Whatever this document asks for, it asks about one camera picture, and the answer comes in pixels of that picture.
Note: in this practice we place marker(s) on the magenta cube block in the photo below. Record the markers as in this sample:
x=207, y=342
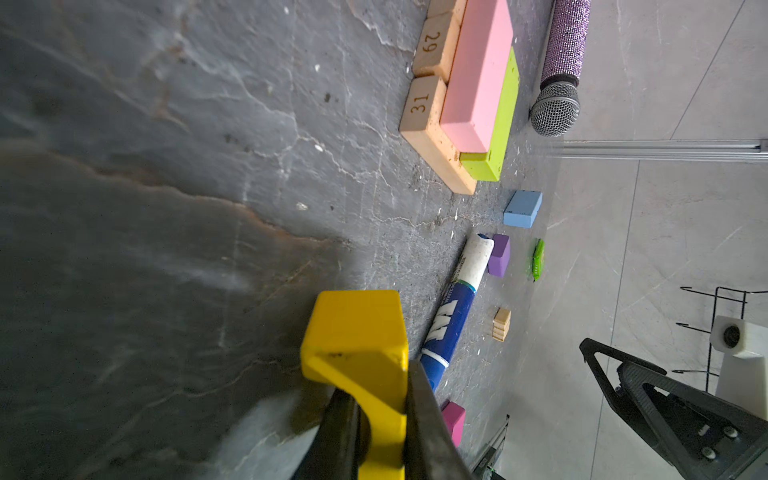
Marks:
x=454, y=416

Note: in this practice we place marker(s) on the purple cube block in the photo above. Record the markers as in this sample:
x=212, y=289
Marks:
x=500, y=256

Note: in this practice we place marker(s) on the natural wood block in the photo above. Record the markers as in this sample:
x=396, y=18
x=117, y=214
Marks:
x=420, y=126
x=440, y=7
x=435, y=53

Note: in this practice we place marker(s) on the blue white marker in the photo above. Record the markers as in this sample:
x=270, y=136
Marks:
x=443, y=336

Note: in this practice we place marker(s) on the glitter sprinkle tube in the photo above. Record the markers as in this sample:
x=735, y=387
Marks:
x=557, y=106

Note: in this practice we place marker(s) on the small natural wood cube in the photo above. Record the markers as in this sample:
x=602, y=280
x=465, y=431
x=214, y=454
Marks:
x=501, y=324

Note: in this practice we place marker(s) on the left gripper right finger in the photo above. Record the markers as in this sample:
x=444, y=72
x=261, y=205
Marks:
x=429, y=452

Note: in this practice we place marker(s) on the pink block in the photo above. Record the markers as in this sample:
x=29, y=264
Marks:
x=477, y=77

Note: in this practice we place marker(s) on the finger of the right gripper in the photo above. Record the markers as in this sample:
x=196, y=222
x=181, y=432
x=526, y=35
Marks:
x=700, y=435

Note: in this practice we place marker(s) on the yellow arch block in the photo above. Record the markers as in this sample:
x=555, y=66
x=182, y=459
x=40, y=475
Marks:
x=357, y=342

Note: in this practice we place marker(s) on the lime green block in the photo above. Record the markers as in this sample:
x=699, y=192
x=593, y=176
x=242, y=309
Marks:
x=488, y=166

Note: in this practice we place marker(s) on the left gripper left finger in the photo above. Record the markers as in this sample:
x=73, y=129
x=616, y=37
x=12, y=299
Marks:
x=333, y=454

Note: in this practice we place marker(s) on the light blue block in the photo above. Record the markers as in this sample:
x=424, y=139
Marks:
x=522, y=209

